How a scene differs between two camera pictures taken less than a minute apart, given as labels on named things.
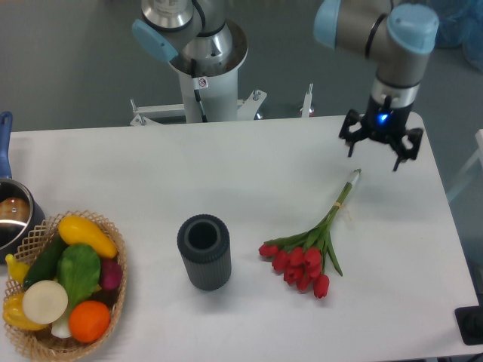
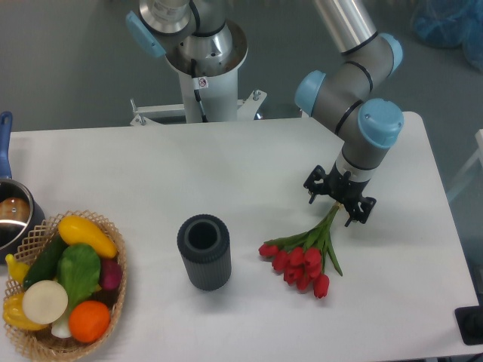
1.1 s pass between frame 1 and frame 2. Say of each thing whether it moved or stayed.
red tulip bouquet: stayed
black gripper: moved
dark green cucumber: stayed
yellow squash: stayed
